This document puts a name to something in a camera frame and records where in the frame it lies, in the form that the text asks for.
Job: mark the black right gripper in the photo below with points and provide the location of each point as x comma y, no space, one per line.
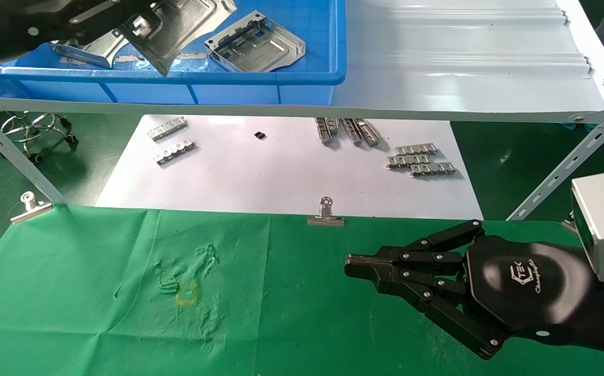
521,292

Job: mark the silver binder clip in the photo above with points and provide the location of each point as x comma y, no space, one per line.
326,219
30,209

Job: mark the white paper sheet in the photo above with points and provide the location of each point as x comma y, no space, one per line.
281,172

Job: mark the blue plastic bin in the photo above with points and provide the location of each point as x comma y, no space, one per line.
202,86

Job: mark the grey metal rail part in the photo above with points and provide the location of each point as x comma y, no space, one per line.
360,132
326,130

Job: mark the chrome stool base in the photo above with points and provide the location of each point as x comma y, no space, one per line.
35,128

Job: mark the green cloth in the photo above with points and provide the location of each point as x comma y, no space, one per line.
281,313

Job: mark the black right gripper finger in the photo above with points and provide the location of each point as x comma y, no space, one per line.
369,260

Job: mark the white metal shelf panel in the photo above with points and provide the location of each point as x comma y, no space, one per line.
463,52

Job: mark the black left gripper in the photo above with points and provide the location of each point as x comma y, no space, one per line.
51,21

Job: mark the notched silver metal strip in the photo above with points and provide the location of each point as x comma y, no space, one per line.
415,150
167,129
407,161
432,169
175,152

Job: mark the perforated grey metal strut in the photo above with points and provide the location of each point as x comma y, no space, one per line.
568,162
14,151

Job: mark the silver sheet metal bracket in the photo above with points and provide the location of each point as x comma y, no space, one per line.
255,47
176,26
95,52

